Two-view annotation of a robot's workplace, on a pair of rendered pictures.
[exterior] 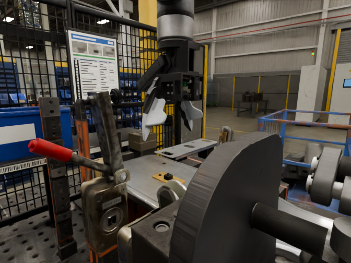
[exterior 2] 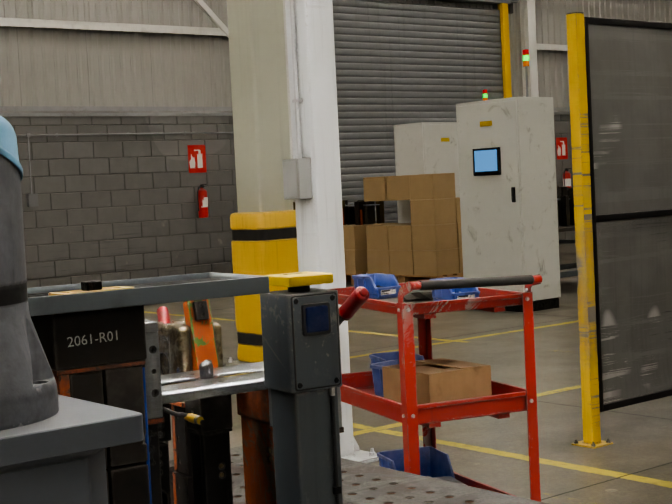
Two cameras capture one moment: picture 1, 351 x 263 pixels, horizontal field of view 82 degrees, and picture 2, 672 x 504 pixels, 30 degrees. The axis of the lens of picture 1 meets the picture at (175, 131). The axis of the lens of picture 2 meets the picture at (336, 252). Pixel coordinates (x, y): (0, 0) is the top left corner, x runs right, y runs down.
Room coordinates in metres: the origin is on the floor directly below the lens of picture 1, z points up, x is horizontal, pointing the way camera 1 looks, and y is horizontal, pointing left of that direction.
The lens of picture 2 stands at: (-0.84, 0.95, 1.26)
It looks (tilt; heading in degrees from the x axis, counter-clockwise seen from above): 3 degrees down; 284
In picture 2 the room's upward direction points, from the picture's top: 3 degrees counter-clockwise
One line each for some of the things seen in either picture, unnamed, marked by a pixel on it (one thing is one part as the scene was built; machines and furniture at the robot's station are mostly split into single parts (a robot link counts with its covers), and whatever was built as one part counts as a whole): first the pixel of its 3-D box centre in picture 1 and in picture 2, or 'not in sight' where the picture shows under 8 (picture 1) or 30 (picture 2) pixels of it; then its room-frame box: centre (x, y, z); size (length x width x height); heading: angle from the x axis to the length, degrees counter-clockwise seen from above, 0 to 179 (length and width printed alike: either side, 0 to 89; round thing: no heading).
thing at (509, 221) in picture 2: not in sight; (505, 181); (0.49, -11.15, 1.22); 0.80 x 0.54 x 2.45; 144
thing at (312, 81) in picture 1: (312, 90); not in sight; (7.72, -5.14, 1.22); 2.40 x 0.54 x 2.45; 140
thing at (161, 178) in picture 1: (168, 177); not in sight; (0.46, 0.02, 1.01); 0.08 x 0.04 x 0.01; 47
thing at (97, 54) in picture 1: (95, 70); not in sight; (0.92, 0.35, 1.30); 0.23 x 0.02 x 0.31; 136
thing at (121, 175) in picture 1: (121, 176); not in sight; (0.34, 0.10, 1.06); 0.03 x 0.01 x 0.03; 136
